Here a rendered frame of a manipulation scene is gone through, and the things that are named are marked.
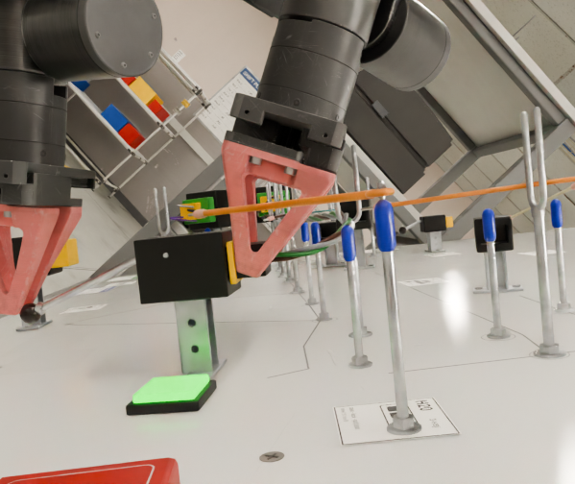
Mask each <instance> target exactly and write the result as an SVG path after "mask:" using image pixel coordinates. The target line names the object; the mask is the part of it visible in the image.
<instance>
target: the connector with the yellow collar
mask: <svg viewBox="0 0 575 484"><path fill-rule="evenodd" d="M265 242H266V241H259V242H251V249H252V251H253V252H258V251H259V250H260V248H261V247H262V246H263V244H264V243H265ZM225 248H226V257H227V266H228V252H227V246H225ZM271 271H272V268H271V263H270V264H269V266H268V267H267V268H266V269H265V271H264V272H263V273H262V274H261V277H265V276H267V275H268V274H269V273H270V272H271ZM236 275H237V278H253V277H250V276H247V275H244V274H241V273H238V272H237V271H236ZM228 279H230V278H229V269H228Z"/></svg>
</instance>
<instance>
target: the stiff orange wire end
mask: <svg viewBox="0 0 575 484"><path fill-rule="evenodd" d="M393 194H395V190H394V189H393V188H391V187H390V188H381V189H372V190H366V191H357V192H349V193H342V194H334V195H326V196H318V197H310V198H302V199H295V200H287V201H278V202H270V203H263V204H255V205H247V206H232V207H224V208H216V209H209V210H206V209H197V210H195V211H194V212H193V213H189V214H188V217H190V216H194V217H195V218H197V219H201V218H205V217H207V216H214V215H223V214H231V213H241V212H250V211H259V210H268V209H278V208H286V207H295V206H312V205H322V204H331V203H340V202H349V201H358V200H367V199H373V198H374V197H382V196H390V195H393Z"/></svg>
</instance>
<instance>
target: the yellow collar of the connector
mask: <svg viewBox="0 0 575 484"><path fill-rule="evenodd" d="M227 252H228V269H229V278H230V284H236V283H238V282H239V281H240V280H241V279H242V278H237V275H236V267H235V257H234V249H233V240H232V241H229V242H227Z"/></svg>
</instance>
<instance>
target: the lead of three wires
mask: <svg viewBox="0 0 575 484"><path fill-rule="evenodd" d="M342 220H343V224H342V225H341V226H340V227H339V228H338V230H337V231H336V232H335V233H333V234H331V235H330V236H328V237H327V238H325V239H323V240H322V241H320V242H318V243H317V244H313V245H309V246H304V247H300V248H296V249H293V250H289V251H285V252H279V253H278V254H277V255H276V257H275V258H274V259H273V260H272V262H281V261H288V260H293V259H296V258H299V257H302V256H308V255H312V254H318V253H320V252H322V251H324V250H325V249H327V248H328V247H329V246H330V245H333V244H336V243H338V242H340V241H341V240H342V238H341V229H342V227H343V226H345V225H350V222H351V221H352V219H351V218H350V217H348V213H345V215H342Z"/></svg>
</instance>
